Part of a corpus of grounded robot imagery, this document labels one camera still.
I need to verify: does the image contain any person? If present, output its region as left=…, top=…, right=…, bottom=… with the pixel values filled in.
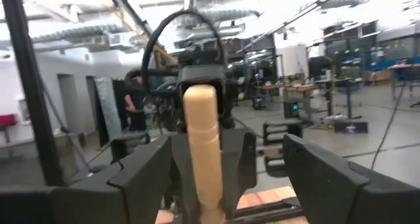
left=123, top=76, right=148, bottom=133

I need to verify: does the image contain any black equipment case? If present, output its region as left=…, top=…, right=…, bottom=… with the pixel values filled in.
left=334, top=118, right=369, bottom=135

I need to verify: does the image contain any wooden-top workbench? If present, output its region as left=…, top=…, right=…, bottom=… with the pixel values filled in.
left=255, top=78, right=362, bottom=120

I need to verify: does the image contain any silver patterned curtain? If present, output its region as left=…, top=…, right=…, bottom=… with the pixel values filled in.
left=94, top=78, right=119, bottom=141

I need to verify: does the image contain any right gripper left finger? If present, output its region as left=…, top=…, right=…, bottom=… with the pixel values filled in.
left=64, top=135, right=174, bottom=224

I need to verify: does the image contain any hand rake wooden handle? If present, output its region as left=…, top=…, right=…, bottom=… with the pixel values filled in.
left=182, top=84, right=228, bottom=224

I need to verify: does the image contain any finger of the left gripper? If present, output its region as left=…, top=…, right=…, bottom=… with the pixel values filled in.
left=170, top=133, right=198, bottom=224
left=219, top=127, right=257, bottom=218

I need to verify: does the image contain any black lit computer tower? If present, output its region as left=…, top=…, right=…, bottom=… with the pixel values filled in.
left=283, top=99, right=305, bottom=120

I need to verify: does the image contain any dark office desk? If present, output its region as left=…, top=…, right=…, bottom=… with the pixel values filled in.
left=110, top=131, right=152, bottom=162

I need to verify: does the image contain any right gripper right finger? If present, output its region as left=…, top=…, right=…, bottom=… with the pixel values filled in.
left=282, top=134, right=420, bottom=224

